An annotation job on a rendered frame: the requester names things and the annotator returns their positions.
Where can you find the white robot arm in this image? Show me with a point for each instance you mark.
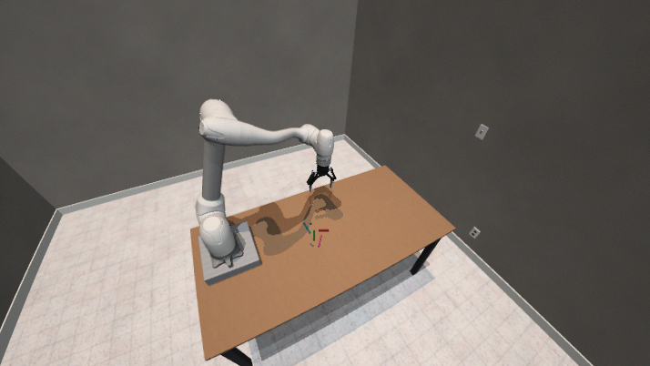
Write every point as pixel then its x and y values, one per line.
pixel 220 128

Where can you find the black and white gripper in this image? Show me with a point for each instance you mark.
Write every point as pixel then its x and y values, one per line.
pixel 321 171

